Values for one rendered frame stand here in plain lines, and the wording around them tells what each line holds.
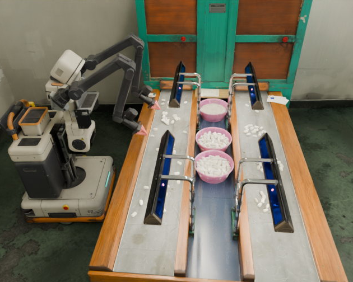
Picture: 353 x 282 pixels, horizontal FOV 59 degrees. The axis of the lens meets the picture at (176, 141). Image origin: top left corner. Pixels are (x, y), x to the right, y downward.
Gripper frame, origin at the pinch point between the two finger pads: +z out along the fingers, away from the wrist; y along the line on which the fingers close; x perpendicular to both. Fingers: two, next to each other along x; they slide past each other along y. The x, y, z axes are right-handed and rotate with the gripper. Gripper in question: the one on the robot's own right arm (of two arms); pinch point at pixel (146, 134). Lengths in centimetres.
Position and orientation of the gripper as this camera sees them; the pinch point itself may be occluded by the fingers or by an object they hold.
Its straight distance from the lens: 220.9
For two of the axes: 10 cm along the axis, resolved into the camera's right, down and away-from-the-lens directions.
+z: 7.7, 5.4, 3.4
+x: -6.3, 5.7, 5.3
